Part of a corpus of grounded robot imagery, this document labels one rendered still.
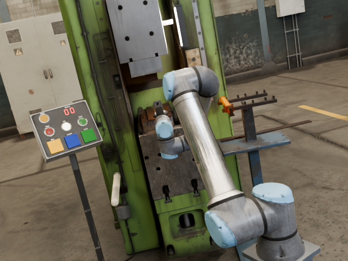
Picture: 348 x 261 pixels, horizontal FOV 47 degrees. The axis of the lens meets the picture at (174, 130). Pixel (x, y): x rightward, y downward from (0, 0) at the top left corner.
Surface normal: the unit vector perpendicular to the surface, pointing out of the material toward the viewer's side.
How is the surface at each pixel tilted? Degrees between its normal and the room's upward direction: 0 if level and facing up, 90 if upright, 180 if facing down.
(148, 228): 90
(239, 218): 57
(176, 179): 90
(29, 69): 90
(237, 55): 90
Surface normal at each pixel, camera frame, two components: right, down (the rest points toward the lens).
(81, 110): 0.34, -0.36
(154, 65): 0.11, 0.24
